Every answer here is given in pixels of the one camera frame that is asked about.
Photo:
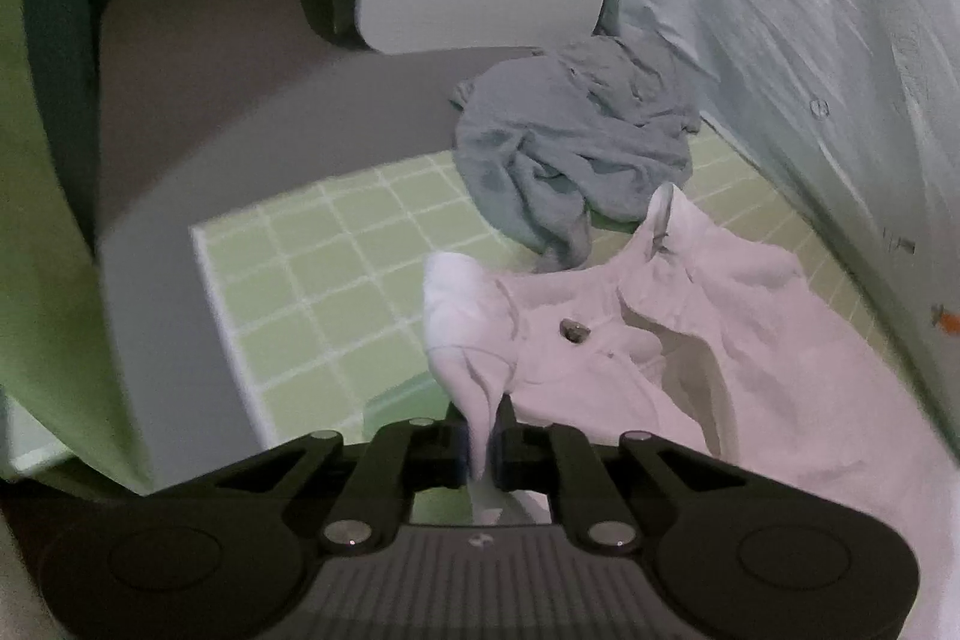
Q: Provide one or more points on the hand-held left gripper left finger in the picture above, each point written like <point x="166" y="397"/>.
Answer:
<point x="454" y="454"/>

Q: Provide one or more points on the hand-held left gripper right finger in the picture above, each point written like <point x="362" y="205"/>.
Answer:
<point x="505" y="454"/>

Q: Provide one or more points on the grey garment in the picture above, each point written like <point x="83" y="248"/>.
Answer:
<point x="570" y="138"/>

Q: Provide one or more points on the white shirt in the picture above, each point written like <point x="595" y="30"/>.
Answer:
<point x="675" y="340"/>

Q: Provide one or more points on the light blue carrot-print sheet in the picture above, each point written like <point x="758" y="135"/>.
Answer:
<point x="810" y="55"/>

